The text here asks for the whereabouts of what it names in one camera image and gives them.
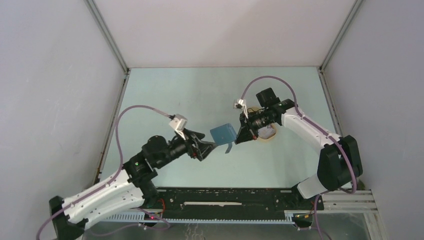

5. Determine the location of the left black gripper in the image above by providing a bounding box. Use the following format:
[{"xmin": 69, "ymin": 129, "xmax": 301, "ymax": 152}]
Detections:
[{"xmin": 156, "ymin": 128, "xmax": 218, "ymax": 168}]

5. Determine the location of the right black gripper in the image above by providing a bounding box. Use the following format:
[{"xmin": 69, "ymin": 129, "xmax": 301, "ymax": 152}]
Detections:
[{"xmin": 235, "ymin": 109, "xmax": 275, "ymax": 144}]

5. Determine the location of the blue leather card holder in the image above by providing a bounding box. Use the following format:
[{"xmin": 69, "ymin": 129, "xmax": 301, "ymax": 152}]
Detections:
[{"xmin": 209, "ymin": 123, "xmax": 237, "ymax": 154}]

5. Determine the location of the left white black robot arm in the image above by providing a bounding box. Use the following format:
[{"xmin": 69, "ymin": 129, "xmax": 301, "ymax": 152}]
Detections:
[{"xmin": 49, "ymin": 129, "xmax": 217, "ymax": 240}]

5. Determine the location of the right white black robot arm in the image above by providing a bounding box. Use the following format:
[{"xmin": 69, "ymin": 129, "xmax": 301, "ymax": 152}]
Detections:
[{"xmin": 233, "ymin": 87, "xmax": 363, "ymax": 209}]

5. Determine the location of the card in tray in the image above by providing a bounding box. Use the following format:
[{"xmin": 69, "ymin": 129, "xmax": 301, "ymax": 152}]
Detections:
[{"xmin": 258, "ymin": 124, "xmax": 277, "ymax": 140}]

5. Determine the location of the oval wooden tray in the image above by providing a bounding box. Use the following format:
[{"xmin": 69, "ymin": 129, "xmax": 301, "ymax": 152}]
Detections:
[{"xmin": 247, "ymin": 106, "xmax": 278, "ymax": 142}]

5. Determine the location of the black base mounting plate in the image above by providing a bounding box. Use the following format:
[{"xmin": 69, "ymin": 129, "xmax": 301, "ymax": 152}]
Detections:
[{"xmin": 141, "ymin": 187, "xmax": 324, "ymax": 217}]

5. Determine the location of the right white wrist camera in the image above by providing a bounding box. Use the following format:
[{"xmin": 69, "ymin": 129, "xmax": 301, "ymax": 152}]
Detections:
[{"xmin": 233, "ymin": 98, "xmax": 248, "ymax": 116}]

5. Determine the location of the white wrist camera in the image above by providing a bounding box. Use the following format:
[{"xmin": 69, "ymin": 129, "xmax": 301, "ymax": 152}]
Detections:
[
  {"xmin": 169, "ymin": 114, "xmax": 188, "ymax": 139},
  {"xmin": 233, "ymin": 98, "xmax": 248, "ymax": 116}
]

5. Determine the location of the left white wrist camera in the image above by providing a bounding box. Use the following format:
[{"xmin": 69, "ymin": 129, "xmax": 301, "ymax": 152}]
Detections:
[{"xmin": 169, "ymin": 114, "xmax": 188, "ymax": 139}]

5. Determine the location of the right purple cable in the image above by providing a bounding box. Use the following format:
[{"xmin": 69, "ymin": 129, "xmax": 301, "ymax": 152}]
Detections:
[{"xmin": 240, "ymin": 75, "xmax": 358, "ymax": 195}]

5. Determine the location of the purple cable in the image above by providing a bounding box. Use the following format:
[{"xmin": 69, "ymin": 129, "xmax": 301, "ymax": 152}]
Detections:
[
  {"xmin": 240, "ymin": 75, "xmax": 358, "ymax": 195},
  {"xmin": 35, "ymin": 105, "xmax": 175, "ymax": 240}
]

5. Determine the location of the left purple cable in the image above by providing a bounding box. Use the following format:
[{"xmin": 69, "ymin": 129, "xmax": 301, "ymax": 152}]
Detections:
[{"xmin": 35, "ymin": 105, "xmax": 175, "ymax": 240}]

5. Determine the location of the white cable duct strip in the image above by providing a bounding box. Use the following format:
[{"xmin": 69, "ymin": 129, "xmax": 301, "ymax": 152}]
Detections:
[{"xmin": 102, "ymin": 211, "xmax": 294, "ymax": 224}]

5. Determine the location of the aluminium frame rail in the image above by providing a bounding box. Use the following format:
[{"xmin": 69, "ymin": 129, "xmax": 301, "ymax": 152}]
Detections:
[{"xmin": 322, "ymin": 190, "xmax": 378, "ymax": 214}]

